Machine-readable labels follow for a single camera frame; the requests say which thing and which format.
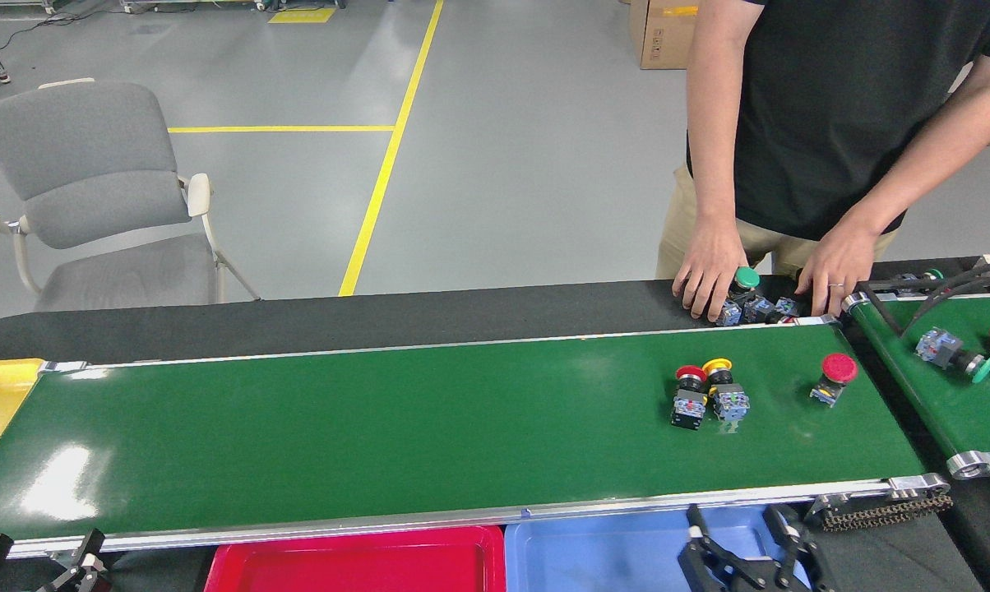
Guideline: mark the person's right hand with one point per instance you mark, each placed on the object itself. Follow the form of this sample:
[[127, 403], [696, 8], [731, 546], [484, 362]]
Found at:
[[709, 263]]

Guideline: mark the person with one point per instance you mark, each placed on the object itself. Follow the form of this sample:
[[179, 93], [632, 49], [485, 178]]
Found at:
[[832, 107]]

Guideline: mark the green mushroom push button switch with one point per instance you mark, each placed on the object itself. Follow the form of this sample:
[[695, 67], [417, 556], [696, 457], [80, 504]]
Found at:
[[746, 278]]

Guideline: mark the brown cardboard box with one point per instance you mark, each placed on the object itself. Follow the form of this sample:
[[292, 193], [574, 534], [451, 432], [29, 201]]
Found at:
[[663, 41]]

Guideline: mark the metal equipment frame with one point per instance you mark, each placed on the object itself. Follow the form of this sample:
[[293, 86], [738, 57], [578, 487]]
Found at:
[[191, 3]]

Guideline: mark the blue grey switch contact block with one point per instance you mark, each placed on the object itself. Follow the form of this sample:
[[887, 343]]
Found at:
[[787, 307], [760, 310]]

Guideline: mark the long green conveyor belt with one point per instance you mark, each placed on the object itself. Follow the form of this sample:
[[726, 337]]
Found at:
[[380, 436]]

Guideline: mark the grey padded chair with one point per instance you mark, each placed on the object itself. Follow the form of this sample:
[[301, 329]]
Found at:
[[84, 156]]

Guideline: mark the person's right forearm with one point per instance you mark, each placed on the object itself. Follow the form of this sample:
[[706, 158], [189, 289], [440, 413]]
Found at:
[[713, 156]]

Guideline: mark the yellow push button switch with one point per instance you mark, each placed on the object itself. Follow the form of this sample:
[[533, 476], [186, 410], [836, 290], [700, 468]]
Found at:
[[732, 403]]

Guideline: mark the person's left hand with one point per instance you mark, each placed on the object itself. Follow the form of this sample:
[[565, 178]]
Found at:
[[836, 263]]

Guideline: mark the blue plastic tray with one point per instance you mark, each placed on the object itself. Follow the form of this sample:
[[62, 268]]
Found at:
[[594, 551]]

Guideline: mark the person's left forearm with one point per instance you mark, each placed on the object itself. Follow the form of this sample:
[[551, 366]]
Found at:
[[931, 148]]

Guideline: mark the short green conveyor belt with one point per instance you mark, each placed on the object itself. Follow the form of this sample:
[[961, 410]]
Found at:
[[947, 411]]

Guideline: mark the red plastic tray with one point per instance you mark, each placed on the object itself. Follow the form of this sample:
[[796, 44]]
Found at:
[[347, 567]]

